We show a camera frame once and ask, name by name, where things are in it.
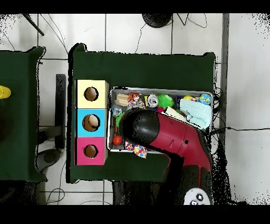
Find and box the polka dot colourful cloth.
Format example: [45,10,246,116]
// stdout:
[125,143,148,159]

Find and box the cream yellow cloth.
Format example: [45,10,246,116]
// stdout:
[164,106,186,121]

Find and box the mint green cloth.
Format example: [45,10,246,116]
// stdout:
[180,99,213,129]

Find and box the clear shallow mesh bin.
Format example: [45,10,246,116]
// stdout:
[108,87,213,156]

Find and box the wooden box with three holes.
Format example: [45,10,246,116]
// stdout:
[75,79,110,166]

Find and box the orange tiger toy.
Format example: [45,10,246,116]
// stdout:
[127,91,142,106]

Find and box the pale wooden block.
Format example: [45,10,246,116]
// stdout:
[116,93,129,107]

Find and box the crushed silver can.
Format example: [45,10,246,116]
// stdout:
[147,94,160,108]

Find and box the small green spiky ball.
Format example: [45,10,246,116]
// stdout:
[158,94,175,109]

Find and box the red ball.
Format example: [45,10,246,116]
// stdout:
[112,135,123,146]

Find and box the blue globe ball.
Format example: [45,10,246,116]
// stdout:
[198,94,212,106]

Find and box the black round stand base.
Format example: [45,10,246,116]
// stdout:
[141,13,173,29]

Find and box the side table with green cloth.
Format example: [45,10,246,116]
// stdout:
[0,46,46,182]

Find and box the yellow round object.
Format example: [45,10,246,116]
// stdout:
[0,86,11,99]

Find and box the black rod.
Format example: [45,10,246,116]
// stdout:
[22,13,45,36]

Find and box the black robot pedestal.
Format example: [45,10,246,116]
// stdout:
[113,181,169,206]

